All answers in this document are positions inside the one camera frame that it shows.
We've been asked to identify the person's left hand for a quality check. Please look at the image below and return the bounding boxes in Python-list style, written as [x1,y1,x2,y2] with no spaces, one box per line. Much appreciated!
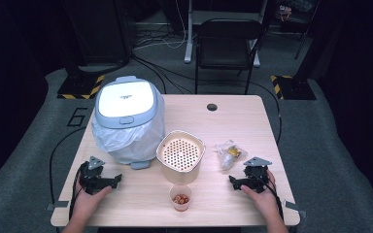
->
[72,186,113,221]

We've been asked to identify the black base with hazard stripes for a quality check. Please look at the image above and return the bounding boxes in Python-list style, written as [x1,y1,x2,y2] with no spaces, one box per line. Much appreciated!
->
[270,75,318,101]
[56,74,106,100]

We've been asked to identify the clear plastic wrapper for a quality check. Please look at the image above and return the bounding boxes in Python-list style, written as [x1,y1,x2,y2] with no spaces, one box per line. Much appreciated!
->
[214,139,248,172]

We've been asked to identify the left hand-held gripper black cable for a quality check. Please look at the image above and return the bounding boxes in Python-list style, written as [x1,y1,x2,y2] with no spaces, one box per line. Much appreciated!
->
[68,163,88,221]

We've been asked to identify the hand-held gripper black cable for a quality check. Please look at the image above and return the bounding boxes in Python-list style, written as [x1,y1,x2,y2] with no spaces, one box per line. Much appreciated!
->
[254,171,285,221]
[68,163,88,221]

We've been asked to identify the grey metal table bracket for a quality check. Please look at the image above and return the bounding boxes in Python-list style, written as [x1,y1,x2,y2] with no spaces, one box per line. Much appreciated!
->
[45,200,70,212]
[283,199,307,218]

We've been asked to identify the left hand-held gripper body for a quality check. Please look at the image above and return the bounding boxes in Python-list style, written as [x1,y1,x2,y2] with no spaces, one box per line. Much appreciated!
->
[79,155,113,195]

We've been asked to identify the white floor cable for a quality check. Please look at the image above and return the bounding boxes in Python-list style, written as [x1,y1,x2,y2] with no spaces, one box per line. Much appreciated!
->
[131,0,187,51]

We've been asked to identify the small translucent cup with food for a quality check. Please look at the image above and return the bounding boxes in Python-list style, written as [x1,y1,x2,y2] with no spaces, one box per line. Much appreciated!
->
[169,183,192,213]

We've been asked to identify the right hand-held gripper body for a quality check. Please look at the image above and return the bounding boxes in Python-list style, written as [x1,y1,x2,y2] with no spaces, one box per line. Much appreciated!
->
[243,156,272,194]

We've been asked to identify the person's right hand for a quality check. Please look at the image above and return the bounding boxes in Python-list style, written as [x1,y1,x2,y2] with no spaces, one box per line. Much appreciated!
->
[241,171,281,216]

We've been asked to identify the white metal desk frame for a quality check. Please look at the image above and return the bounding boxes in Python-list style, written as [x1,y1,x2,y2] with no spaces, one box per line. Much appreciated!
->
[184,0,262,68]

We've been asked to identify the white plastic trash liner bag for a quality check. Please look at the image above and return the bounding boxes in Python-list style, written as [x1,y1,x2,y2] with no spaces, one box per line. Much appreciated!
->
[91,111,166,165]

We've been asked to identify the white and grey pedal trash can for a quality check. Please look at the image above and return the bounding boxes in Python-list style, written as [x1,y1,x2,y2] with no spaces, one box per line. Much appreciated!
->
[94,75,166,171]

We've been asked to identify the black folding chair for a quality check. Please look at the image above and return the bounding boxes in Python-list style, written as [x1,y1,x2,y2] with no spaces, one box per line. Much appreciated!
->
[193,17,264,95]

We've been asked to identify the beige perforated basket container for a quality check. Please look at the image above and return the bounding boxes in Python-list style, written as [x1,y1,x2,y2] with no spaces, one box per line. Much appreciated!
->
[155,129,206,185]

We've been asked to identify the black floor cable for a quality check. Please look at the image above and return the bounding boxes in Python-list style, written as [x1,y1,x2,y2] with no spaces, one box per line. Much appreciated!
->
[249,80,283,146]
[49,125,87,206]

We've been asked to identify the right hand-held gripper black cable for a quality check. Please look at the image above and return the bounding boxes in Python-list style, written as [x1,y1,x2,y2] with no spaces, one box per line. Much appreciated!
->
[254,171,285,221]

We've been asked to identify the large black cabinet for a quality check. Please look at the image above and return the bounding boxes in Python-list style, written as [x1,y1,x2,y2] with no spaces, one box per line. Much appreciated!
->
[61,0,133,67]

